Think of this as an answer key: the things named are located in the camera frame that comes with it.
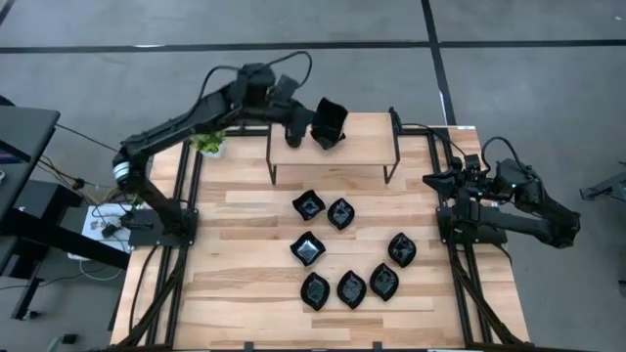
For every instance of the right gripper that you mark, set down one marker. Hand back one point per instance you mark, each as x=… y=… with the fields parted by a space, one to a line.
x=473 y=185

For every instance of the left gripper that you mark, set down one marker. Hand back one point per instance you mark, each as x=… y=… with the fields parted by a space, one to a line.
x=298 y=127

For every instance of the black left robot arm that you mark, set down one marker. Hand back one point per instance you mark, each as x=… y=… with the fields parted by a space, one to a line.
x=171 y=129

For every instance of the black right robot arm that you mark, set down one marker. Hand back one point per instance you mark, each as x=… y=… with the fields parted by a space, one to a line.
x=528 y=222

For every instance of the wooden shelf black metal legs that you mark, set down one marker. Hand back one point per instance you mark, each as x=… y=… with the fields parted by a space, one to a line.
x=371 y=146

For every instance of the green plant white pot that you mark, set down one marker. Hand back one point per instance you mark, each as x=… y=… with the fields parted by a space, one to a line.
x=210 y=144

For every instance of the black stand foot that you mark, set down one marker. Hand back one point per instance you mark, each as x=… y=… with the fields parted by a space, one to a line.
x=606 y=188

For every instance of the black power adapter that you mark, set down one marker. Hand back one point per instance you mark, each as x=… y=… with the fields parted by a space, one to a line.
x=108 y=230

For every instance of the white printed paper sheet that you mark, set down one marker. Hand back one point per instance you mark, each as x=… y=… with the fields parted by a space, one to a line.
x=95 y=230

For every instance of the black desk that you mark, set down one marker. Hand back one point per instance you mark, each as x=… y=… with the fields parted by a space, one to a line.
x=24 y=127

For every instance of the dark laptop screen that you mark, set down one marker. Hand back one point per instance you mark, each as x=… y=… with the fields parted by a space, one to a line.
x=10 y=152

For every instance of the black power brick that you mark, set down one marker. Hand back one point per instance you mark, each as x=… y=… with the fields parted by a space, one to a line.
x=69 y=338

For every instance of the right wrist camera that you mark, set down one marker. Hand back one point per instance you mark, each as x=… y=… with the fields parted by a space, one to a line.
x=472 y=163

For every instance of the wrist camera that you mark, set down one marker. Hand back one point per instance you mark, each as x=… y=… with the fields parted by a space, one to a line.
x=287 y=88
x=472 y=163

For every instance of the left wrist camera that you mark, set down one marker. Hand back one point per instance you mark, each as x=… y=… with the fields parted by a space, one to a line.
x=287 y=88

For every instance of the black aluminium table frame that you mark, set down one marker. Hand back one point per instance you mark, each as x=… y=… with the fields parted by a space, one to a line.
x=184 y=156

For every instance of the black table edge bracket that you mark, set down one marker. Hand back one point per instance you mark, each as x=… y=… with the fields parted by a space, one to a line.
x=376 y=346
x=248 y=346

